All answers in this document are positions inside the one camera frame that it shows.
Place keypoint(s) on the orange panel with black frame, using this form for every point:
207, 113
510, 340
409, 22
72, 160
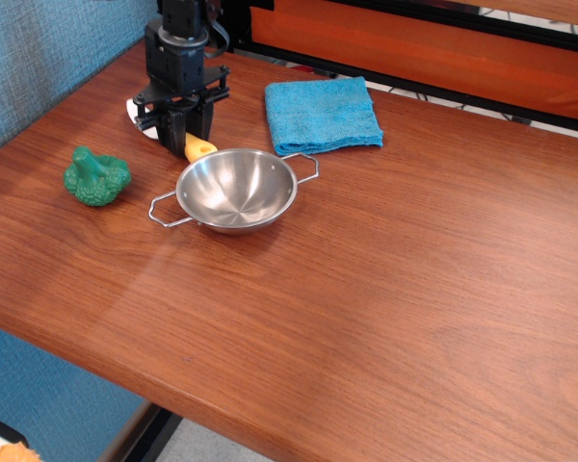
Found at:
473, 52

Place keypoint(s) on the black table leg frame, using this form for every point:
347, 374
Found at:
144, 436

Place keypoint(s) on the blue folded cloth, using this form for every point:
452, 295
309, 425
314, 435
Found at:
314, 117

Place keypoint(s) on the silver metal bowl with handles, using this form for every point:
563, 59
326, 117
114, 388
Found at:
238, 191

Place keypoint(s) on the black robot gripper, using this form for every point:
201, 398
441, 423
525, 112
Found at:
182, 90

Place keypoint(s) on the orange black object bottom-left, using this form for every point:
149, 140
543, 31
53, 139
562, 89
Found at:
14, 446

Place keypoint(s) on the green toy broccoli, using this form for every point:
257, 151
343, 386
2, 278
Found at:
96, 180

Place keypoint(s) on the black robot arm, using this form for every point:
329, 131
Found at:
207, 10

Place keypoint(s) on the yellow-handled toy knife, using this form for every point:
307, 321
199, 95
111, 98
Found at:
195, 148

